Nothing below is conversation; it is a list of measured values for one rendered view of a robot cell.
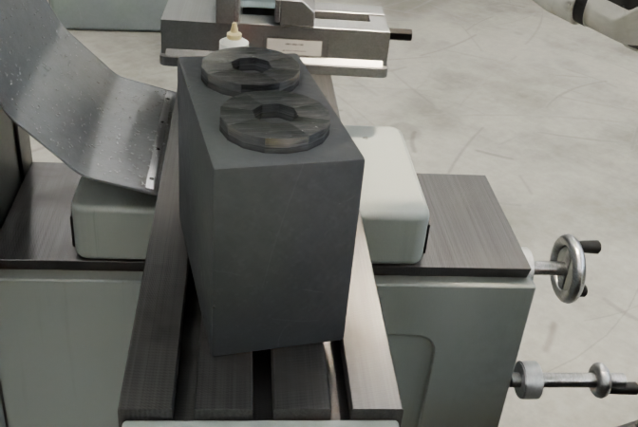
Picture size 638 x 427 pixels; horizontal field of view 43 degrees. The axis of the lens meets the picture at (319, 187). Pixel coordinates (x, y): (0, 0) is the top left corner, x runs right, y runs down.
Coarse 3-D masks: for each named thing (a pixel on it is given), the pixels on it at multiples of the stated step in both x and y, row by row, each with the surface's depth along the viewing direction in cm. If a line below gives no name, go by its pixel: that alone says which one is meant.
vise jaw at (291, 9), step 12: (276, 0) 118; (288, 0) 118; (300, 0) 118; (312, 0) 124; (276, 12) 119; (288, 12) 119; (300, 12) 119; (312, 12) 119; (288, 24) 120; (300, 24) 120; (312, 24) 120
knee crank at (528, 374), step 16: (528, 368) 128; (592, 368) 131; (608, 368) 130; (512, 384) 128; (528, 384) 126; (544, 384) 129; (560, 384) 129; (576, 384) 129; (592, 384) 130; (608, 384) 128; (624, 384) 130
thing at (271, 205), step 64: (192, 64) 75; (256, 64) 75; (192, 128) 69; (256, 128) 62; (320, 128) 63; (192, 192) 73; (256, 192) 61; (320, 192) 63; (192, 256) 77; (256, 256) 64; (320, 256) 66; (256, 320) 68; (320, 320) 70
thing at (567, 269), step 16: (560, 240) 137; (576, 240) 133; (592, 240) 134; (528, 256) 133; (560, 256) 138; (576, 256) 131; (544, 272) 135; (560, 272) 135; (576, 272) 131; (560, 288) 137; (576, 288) 131
